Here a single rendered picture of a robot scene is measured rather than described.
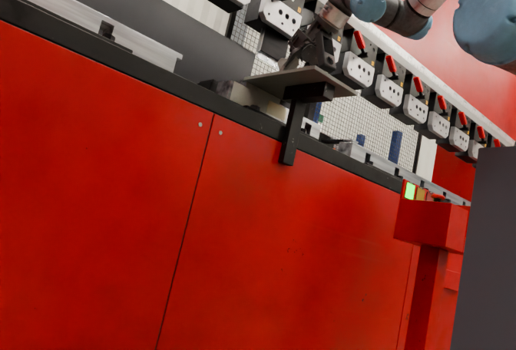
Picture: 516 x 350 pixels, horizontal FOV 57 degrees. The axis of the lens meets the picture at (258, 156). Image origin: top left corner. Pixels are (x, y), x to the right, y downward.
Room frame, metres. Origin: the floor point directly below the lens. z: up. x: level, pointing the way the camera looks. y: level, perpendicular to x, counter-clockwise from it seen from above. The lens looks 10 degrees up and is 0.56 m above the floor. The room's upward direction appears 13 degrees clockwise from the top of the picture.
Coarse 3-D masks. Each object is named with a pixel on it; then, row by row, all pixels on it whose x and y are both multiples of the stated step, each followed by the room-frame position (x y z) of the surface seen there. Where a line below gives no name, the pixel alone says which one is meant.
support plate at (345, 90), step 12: (276, 72) 1.18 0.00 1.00; (288, 72) 1.14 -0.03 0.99; (300, 72) 1.12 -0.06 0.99; (312, 72) 1.10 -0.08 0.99; (324, 72) 1.10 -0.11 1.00; (264, 84) 1.27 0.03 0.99; (276, 84) 1.25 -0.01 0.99; (288, 84) 1.23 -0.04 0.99; (336, 84) 1.15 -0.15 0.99; (276, 96) 1.35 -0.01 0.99; (336, 96) 1.23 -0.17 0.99; (348, 96) 1.21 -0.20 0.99
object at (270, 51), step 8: (264, 32) 1.31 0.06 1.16; (272, 32) 1.33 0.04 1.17; (264, 40) 1.31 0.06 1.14; (272, 40) 1.33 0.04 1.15; (280, 40) 1.35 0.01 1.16; (256, 48) 1.32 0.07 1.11; (264, 48) 1.32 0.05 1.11; (272, 48) 1.33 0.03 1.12; (280, 48) 1.36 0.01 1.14; (256, 56) 1.31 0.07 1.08; (264, 56) 1.33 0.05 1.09; (272, 56) 1.34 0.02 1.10; (280, 56) 1.36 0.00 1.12; (272, 64) 1.36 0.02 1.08
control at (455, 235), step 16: (400, 208) 1.39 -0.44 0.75; (416, 208) 1.35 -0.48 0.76; (432, 208) 1.31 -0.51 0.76; (448, 208) 1.28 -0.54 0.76; (464, 208) 1.44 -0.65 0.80; (400, 224) 1.38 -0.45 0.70; (416, 224) 1.34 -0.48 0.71; (432, 224) 1.31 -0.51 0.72; (448, 224) 1.27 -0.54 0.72; (464, 224) 1.33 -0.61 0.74; (416, 240) 1.34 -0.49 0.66; (432, 240) 1.30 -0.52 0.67; (448, 240) 1.28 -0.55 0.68; (464, 240) 1.34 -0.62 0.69
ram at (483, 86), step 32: (320, 0) 1.39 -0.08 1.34; (448, 0) 1.89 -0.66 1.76; (384, 32) 1.63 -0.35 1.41; (448, 32) 1.92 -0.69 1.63; (448, 64) 1.95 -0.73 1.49; (480, 64) 2.14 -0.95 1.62; (448, 96) 1.98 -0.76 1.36; (480, 96) 2.17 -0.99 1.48; (512, 96) 2.42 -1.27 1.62; (512, 128) 2.46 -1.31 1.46
